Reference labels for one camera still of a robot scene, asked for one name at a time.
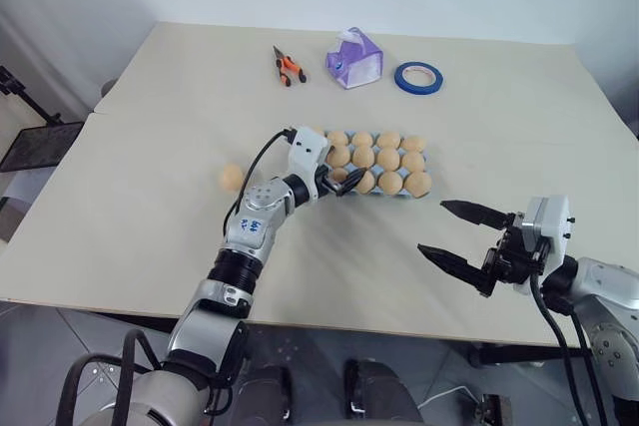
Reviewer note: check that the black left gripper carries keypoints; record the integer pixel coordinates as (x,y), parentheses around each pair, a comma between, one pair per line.
(333,186)

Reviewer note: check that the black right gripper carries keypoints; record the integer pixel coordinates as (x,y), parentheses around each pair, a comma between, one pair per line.
(509,256)

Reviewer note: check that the brown egg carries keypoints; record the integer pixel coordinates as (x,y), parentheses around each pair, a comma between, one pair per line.
(389,139)
(341,155)
(339,174)
(419,184)
(363,138)
(368,182)
(338,138)
(363,156)
(413,161)
(232,178)
(390,183)
(413,143)
(388,158)

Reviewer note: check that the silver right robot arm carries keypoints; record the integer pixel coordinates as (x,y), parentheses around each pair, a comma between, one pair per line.
(604,306)

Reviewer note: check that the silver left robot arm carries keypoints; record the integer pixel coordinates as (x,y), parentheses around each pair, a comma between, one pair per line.
(249,231)

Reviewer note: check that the blue egg carton tray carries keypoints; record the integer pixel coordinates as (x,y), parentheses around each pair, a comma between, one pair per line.
(377,192)

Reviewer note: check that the blue tape roll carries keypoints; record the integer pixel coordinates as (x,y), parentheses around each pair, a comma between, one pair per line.
(418,78)

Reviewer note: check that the purple tissue pack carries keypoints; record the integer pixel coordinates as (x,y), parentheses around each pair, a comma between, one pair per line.
(355,59)

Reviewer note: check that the orange black pliers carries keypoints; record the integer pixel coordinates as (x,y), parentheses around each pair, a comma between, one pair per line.
(288,69)

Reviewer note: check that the small black floor object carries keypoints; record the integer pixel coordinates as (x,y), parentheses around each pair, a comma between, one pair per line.
(493,411)

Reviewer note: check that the grey round chair part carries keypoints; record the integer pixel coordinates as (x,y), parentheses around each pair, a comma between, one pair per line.
(106,88)

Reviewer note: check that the silver robot torso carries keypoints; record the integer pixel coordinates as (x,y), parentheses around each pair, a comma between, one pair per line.
(145,401)

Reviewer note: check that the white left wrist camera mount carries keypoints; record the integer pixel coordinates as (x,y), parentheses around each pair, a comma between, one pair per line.
(305,151)

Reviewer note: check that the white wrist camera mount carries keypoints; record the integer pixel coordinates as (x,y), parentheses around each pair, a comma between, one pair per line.
(549,226)
(305,151)

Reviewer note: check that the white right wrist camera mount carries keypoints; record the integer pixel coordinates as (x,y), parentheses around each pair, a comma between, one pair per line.
(549,226)

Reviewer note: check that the black table frame bar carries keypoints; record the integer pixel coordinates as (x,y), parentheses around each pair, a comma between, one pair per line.
(529,353)

